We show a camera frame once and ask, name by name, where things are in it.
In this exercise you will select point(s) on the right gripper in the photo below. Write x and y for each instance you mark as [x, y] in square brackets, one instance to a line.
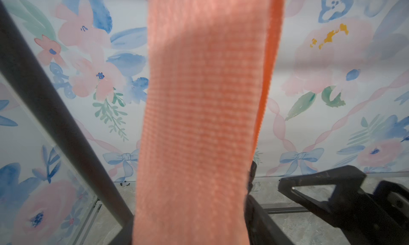
[380, 218]

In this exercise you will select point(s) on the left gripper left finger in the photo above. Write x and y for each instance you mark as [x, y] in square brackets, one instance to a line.
[125, 234]

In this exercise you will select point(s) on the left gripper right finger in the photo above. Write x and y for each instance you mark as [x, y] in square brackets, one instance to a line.
[261, 228]

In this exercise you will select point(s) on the pink bag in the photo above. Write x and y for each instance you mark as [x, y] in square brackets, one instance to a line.
[211, 64]

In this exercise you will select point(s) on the black clothes rack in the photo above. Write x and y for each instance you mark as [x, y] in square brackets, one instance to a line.
[25, 75]

